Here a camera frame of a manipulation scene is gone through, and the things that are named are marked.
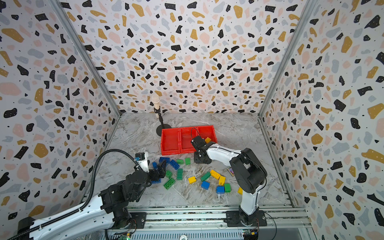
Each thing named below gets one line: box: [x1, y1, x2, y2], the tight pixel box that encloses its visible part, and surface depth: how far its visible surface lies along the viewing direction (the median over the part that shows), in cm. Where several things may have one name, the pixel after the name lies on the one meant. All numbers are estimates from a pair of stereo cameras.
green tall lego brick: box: [176, 168, 183, 181], surface depth 91 cm
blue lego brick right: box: [216, 186, 225, 195], surface depth 85 cm
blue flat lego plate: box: [159, 157, 171, 165], surface depth 97 cm
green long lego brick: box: [163, 178, 176, 190], surface depth 87 cm
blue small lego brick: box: [201, 181, 211, 190], surface depth 87 cm
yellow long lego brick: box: [210, 169, 221, 180], surface depth 92 cm
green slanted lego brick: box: [201, 171, 211, 182], surface depth 89 cm
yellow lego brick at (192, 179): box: [188, 176, 197, 184], surface depth 89 cm
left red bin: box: [161, 128, 181, 156], surface depth 99 cm
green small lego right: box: [224, 183, 232, 193], surface depth 85 cm
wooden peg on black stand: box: [151, 94, 172, 137], surface depth 99 cm
